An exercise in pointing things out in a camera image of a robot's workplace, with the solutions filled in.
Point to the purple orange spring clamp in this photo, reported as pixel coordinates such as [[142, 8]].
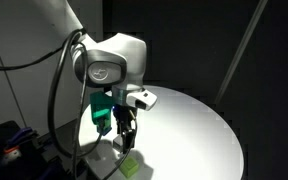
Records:
[[23, 140]]

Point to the light green block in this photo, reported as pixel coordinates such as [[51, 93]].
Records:
[[129, 167]]

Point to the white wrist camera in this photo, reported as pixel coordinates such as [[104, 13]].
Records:
[[144, 100]]

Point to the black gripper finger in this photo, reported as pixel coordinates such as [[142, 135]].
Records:
[[119, 142], [128, 138]]

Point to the gray block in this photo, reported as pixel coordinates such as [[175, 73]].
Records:
[[115, 143]]

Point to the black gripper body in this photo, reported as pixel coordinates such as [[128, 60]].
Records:
[[124, 115]]

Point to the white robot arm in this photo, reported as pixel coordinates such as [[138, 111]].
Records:
[[118, 63]]

